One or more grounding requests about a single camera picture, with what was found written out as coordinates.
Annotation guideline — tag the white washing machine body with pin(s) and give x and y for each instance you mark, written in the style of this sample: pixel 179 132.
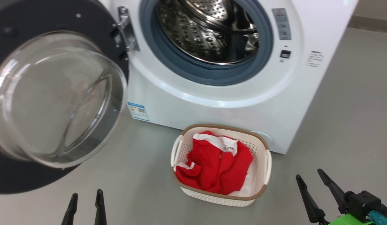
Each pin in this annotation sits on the white washing machine body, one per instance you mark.
pixel 227 109

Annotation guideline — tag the steel perforated washer drum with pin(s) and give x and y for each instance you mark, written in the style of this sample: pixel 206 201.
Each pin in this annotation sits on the steel perforated washer drum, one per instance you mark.
pixel 196 34

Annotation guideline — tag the blue energy label sticker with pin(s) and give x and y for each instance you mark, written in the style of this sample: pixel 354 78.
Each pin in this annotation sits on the blue energy label sticker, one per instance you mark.
pixel 138 111

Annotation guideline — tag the metal door hinge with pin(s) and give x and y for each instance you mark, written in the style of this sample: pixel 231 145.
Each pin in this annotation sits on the metal door hinge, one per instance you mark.
pixel 127 29

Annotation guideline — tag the round white filter cover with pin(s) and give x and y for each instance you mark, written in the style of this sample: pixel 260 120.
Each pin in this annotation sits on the round white filter cover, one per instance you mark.
pixel 266 137

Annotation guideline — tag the red and white garment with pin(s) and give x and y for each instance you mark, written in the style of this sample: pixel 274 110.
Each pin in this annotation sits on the red and white garment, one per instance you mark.
pixel 215 168

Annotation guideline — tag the black round glass washer door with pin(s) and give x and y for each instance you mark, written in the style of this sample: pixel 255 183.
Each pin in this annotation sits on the black round glass washer door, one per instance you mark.
pixel 56 100

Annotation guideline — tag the cream perforated laundry basket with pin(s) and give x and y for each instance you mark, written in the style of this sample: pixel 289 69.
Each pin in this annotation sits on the cream perforated laundry basket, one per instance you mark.
pixel 259 175

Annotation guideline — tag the grey warning label sticker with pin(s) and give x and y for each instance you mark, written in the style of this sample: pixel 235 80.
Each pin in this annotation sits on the grey warning label sticker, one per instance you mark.
pixel 281 24

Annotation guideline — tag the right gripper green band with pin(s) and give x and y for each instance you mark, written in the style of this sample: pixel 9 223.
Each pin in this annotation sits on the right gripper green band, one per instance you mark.
pixel 362 206

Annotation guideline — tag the black door latch slot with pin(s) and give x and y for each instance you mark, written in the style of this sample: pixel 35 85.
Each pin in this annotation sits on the black door latch slot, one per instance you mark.
pixel 285 54

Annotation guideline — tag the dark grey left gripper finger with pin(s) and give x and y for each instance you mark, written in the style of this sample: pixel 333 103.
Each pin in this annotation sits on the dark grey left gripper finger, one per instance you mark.
pixel 100 209
pixel 70 212

